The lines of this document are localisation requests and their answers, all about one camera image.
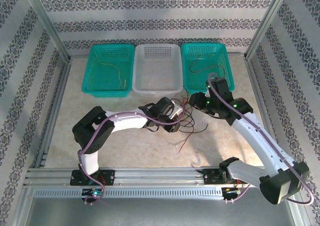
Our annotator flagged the aluminium frame corner post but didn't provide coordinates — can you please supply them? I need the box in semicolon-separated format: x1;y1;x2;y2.
21;0;72;62
244;0;295;59

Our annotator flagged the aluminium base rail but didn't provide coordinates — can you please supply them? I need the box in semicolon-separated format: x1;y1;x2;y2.
24;167;297;187

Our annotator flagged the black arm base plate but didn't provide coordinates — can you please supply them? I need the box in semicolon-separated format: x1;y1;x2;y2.
70;169;116;186
202;168;250;186

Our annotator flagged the thin yellow cable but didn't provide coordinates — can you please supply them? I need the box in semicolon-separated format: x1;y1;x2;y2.
95;56;127;90

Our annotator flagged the small controller board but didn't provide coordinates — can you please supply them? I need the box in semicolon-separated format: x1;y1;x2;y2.
81;188;104;198
222;187;242;196

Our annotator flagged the teal plastic basket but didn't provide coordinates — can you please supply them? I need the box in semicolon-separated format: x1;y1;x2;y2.
180;42;236;97
81;43;136;99

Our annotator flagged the aluminium frame floor rail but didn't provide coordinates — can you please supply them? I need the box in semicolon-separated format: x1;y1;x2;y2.
242;54;301;167
33;58;73;169

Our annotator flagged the grey metal plate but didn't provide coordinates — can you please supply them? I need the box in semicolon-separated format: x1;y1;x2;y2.
24;185;301;226

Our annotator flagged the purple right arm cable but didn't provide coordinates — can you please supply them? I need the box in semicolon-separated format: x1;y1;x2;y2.
206;72;315;206

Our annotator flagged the white plastic basket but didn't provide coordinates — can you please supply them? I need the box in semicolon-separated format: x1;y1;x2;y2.
131;43;185;97

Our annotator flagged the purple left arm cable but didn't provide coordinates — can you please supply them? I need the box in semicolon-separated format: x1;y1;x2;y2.
77;103;187;206

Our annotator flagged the slotted grey cable duct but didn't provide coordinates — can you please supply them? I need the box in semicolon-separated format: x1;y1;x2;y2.
32;187;226;200

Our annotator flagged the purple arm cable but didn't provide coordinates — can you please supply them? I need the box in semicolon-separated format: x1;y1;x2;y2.
206;72;315;206
77;103;187;206

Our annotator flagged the thin red cable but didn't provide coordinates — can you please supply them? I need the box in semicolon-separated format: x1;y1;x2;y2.
189;54;227;78
181;95;195;112
176;122;210;155

